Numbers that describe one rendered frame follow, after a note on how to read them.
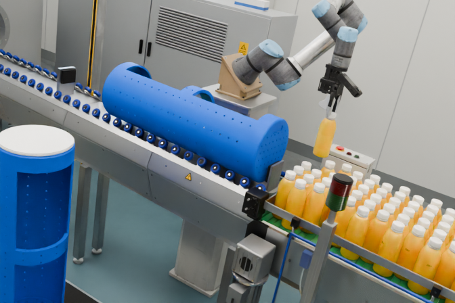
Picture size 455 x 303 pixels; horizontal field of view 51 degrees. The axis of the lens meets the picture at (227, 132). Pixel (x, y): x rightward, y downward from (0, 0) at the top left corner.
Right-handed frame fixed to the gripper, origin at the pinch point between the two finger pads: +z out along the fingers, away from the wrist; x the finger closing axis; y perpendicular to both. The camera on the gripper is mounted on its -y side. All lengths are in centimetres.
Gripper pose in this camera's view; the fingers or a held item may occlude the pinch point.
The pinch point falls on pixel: (331, 114)
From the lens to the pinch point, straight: 203.2
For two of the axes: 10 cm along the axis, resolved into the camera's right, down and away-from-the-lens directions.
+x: -5.6, 2.0, -8.0
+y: -8.1, -3.4, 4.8
